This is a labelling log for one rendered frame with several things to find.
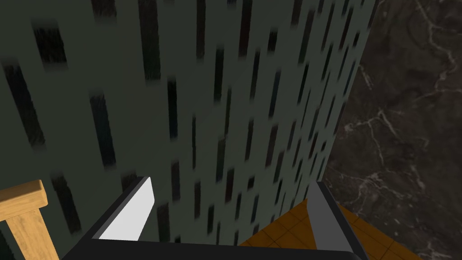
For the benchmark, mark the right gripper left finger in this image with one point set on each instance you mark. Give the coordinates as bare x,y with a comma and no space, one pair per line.
130,216

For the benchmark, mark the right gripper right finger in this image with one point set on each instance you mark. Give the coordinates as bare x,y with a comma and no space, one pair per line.
326,220

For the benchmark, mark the light wooden table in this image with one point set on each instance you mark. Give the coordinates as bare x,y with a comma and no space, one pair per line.
27,224

